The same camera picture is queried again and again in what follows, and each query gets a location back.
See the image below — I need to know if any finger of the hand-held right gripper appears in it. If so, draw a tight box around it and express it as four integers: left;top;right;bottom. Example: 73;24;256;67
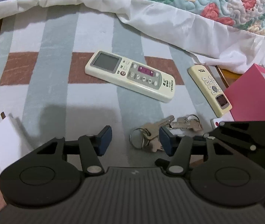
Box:
204;121;256;151

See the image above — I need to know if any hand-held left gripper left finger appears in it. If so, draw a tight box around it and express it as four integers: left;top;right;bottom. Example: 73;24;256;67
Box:
30;125;112;175

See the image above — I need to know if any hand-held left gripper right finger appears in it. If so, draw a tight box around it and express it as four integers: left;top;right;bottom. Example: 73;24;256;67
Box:
159;126;238;176

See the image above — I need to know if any bunch of metal keys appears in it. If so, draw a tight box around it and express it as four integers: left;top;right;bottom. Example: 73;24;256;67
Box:
130;114;203;153

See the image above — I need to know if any small white remote control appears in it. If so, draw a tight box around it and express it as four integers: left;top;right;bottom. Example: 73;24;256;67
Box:
210;118;226;130

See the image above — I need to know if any pink cardboard box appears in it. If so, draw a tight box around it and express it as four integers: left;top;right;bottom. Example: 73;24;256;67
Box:
223;63;265;133

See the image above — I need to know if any cream remote with purple buttons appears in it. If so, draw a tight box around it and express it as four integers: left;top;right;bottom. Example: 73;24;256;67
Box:
85;51;175;103

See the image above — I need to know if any white wall charger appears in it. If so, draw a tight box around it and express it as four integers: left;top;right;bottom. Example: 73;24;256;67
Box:
0;112;33;171

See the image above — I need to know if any yellowish remote control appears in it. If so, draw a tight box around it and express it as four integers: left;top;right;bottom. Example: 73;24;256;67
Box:
188;65;232;118

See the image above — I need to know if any checked floor mat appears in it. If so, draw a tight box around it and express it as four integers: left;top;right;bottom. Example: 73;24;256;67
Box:
0;5;228;215

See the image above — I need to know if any floral quilt bedspread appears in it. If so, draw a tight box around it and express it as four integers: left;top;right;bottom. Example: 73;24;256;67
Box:
0;0;265;75

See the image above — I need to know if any floral quilt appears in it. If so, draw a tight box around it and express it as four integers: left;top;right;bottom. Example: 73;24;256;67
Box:
0;0;265;36

